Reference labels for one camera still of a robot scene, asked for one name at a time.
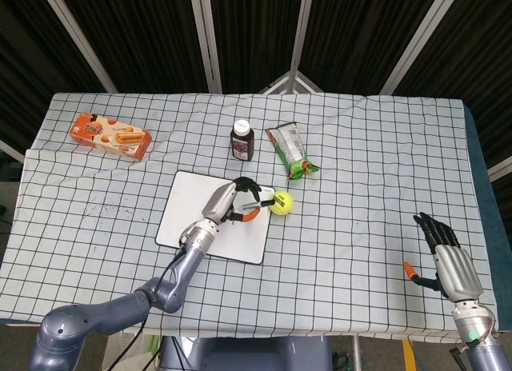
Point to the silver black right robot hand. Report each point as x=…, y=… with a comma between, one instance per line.
x=456, y=267

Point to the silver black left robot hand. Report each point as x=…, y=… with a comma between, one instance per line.
x=220, y=201

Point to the green black whiteboard marker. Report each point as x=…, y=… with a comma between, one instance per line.
x=256, y=204

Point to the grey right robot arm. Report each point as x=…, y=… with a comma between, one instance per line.
x=480, y=355

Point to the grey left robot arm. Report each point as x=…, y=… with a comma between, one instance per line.
x=188, y=267

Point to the white rectangular board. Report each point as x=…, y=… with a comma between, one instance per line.
x=188, y=211

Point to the grape juice bottle white cap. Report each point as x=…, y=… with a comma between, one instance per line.
x=241, y=145

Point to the yellow tennis ball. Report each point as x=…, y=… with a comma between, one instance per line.
x=282, y=203

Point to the green snack bag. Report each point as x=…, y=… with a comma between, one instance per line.
x=290, y=147

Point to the white black checkered tablecloth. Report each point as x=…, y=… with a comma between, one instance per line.
x=340, y=247

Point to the orange biscuit box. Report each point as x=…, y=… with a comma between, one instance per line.
x=108, y=137

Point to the white triangular partition foot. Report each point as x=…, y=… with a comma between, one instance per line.
x=276, y=83

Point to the grey robot torso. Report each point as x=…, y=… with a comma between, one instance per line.
x=248, y=357

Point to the white partition frame post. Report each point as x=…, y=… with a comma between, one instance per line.
x=78, y=39
x=206, y=39
x=419, y=39
x=301, y=39

